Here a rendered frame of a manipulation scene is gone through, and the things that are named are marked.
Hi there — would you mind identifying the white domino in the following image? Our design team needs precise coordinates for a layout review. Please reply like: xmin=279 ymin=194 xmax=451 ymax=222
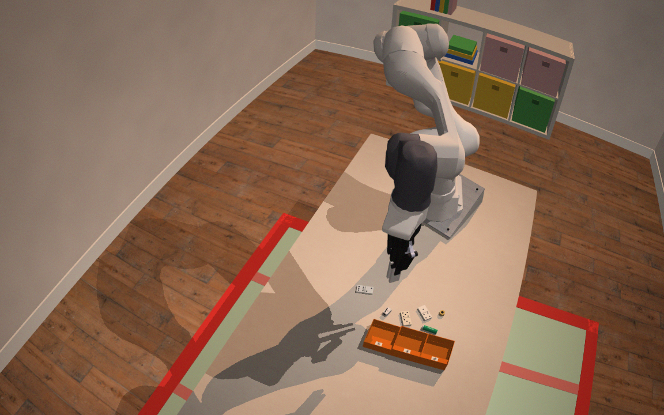
xmin=401 ymin=311 xmax=412 ymax=326

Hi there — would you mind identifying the beige domino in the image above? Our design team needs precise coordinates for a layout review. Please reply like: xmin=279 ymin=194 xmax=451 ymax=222
xmin=356 ymin=285 xmax=374 ymax=295
xmin=418 ymin=305 xmax=432 ymax=321

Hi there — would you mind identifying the green aa battery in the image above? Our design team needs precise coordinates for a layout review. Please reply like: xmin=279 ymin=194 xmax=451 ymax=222
xmin=422 ymin=325 xmax=438 ymax=334

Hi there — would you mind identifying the orange rack of three bins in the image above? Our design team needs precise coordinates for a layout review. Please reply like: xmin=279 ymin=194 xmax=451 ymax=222
xmin=363 ymin=319 xmax=455 ymax=370

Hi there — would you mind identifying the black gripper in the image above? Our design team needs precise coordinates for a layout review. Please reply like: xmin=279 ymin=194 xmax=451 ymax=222
xmin=386 ymin=224 xmax=421 ymax=283

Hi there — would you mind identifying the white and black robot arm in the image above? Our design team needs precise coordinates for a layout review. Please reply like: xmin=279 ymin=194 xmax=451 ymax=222
xmin=373 ymin=24 xmax=480 ymax=240

